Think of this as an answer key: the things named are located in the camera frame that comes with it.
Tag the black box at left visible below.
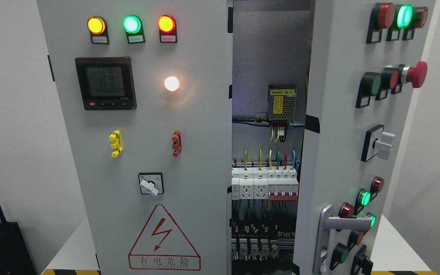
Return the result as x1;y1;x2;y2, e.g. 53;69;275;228
0;206;36;275

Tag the metal mesh power supply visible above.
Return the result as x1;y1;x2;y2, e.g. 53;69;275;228
267;85;297;121

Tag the grey cabinet door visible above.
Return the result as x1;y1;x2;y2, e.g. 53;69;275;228
293;0;435;275
37;0;231;275

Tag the white socket breaker row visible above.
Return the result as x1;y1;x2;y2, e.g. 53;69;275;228
231;167;269;200

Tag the white glowing indicator lamp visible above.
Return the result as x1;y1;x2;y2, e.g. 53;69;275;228
164;76;180;92

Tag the black digital power meter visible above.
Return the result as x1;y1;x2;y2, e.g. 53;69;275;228
75;57;137;111

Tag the red terminal post block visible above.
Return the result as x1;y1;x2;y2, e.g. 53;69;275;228
171;130;182;158

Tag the red indicator lamp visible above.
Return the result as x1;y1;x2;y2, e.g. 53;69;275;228
157;14;178;43

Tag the yellow indicator lamp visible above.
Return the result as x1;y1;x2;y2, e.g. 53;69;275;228
87;16;109;45

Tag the red mushroom emergency button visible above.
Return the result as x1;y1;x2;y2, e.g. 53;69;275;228
398;61;427;88

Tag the white knob right door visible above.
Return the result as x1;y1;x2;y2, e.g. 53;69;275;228
360;124;396;162

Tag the red handle circuit breaker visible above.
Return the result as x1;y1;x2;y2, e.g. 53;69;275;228
268;169;299;201

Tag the red electric warning sticker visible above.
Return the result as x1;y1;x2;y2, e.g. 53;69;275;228
128;204;201;271

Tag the silver door handle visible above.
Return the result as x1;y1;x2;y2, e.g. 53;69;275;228
313;205;372;274

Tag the relay terminal row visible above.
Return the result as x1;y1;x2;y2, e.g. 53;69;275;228
230;218;296;261

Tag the green indicator lamp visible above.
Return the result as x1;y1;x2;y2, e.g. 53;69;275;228
122;15;145;44

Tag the white rotary selector switch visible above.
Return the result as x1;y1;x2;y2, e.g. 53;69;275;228
138;172;164;197

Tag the yellow terminal post block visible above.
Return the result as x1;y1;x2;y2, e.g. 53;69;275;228
108;130;123;158

